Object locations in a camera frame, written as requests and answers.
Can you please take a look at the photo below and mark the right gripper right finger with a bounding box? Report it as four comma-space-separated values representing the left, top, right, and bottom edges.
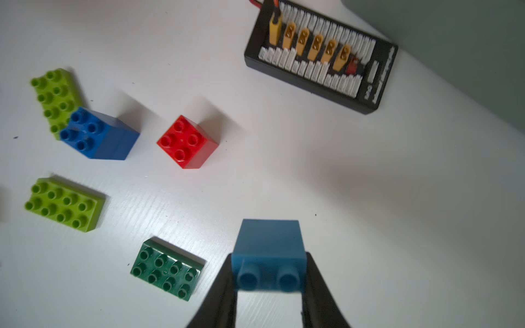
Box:
302, 252, 351, 328

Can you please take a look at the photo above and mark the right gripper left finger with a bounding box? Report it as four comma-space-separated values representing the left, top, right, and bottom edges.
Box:
187, 254, 237, 328

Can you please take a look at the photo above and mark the dark green lego brick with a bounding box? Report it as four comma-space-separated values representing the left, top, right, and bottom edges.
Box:
130, 237, 205, 301

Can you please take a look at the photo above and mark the light blue lego brick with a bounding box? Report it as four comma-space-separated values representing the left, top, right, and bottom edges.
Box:
231, 219, 307, 293

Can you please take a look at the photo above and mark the red lego brick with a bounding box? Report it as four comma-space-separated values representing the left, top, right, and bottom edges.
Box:
157, 116, 219, 169

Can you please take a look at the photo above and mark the dark blue lego brick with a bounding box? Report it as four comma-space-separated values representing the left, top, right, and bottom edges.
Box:
59, 107, 139, 161

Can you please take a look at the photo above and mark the lime lego brick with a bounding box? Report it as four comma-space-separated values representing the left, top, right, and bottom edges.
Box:
24, 178, 105, 232
30, 68, 84, 140

